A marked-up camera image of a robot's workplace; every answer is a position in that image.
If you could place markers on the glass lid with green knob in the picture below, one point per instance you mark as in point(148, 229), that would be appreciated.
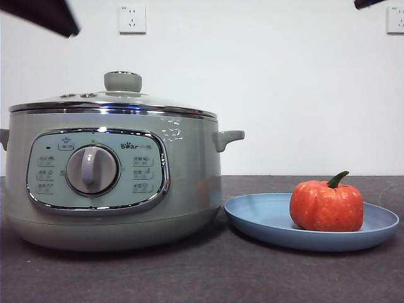
point(123, 82)

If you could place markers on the white wall socket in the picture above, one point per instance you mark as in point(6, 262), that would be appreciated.
point(132, 19)
point(396, 20)

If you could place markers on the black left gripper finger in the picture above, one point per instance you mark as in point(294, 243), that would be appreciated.
point(47, 14)

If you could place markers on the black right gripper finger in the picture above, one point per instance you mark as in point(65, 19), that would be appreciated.
point(367, 3)

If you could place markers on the blue plate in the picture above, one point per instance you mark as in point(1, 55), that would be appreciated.
point(252, 214)

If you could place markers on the small orange pumpkin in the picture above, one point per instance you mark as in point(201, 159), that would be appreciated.
point(325, 205)

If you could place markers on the pale green electric steamer pot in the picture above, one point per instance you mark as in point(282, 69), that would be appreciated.
point(189, 189)

